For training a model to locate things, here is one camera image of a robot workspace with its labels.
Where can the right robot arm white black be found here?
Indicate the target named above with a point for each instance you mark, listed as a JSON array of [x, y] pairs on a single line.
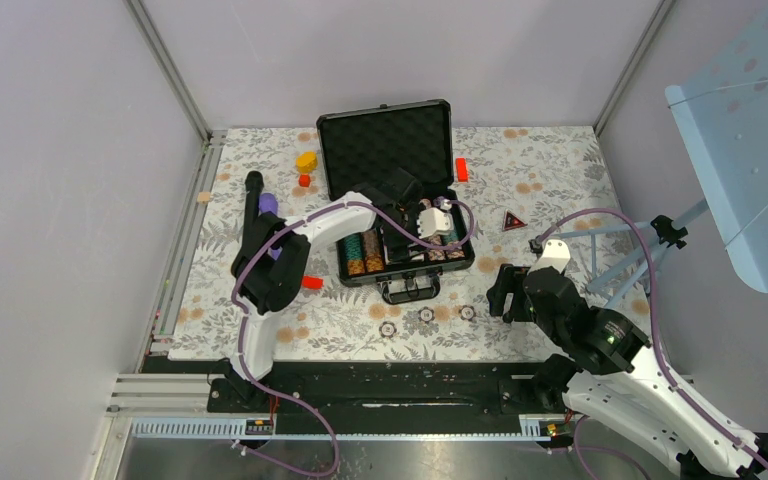
[[608, 370]]

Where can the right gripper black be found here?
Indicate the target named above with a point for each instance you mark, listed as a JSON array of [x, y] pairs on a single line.
[[507, 280]]

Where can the yellow cylinder block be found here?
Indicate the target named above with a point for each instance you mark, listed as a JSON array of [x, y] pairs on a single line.
[[306, 162]]

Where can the black microphone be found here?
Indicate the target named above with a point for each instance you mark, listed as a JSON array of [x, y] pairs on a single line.
[[254, 184]]

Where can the black poker chip case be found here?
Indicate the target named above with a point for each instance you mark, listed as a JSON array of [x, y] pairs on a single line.
[[401, 158]]

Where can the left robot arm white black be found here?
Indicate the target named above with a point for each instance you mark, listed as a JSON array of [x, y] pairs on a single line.
[[265, 286]]

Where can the floral table mat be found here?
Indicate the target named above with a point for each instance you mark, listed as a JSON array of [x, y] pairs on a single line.
[[540, 174]]

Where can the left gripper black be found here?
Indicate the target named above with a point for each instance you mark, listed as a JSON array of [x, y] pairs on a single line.
[[397, 250]]

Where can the light blue tripod stand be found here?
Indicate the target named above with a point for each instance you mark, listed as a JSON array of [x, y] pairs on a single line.
[[654, 240]]

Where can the poker chip with die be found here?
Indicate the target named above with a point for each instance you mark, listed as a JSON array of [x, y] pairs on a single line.
[[427, 315]]

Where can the light blue perforated panel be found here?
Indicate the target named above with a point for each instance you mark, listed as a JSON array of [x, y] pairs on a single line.
[[721, 113]]

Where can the purple chip stack far right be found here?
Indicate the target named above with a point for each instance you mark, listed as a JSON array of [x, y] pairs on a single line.
[[456, 233]]

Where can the brown chip stack far left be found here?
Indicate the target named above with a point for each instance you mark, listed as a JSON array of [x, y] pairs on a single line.
[[353, 249]]

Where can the red black triangle card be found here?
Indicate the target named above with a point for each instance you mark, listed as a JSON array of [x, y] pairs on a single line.
[[512, 222]]

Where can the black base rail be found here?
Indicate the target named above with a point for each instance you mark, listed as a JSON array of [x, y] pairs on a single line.
[[380, 398]]

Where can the red block beside case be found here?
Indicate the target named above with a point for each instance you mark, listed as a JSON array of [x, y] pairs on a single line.
[[462, 171]]

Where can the red rectangular block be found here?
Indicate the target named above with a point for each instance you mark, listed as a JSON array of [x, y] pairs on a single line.
[[312, 282]]

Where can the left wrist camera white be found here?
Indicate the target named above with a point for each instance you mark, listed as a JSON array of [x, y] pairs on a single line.
[[434, 222]]

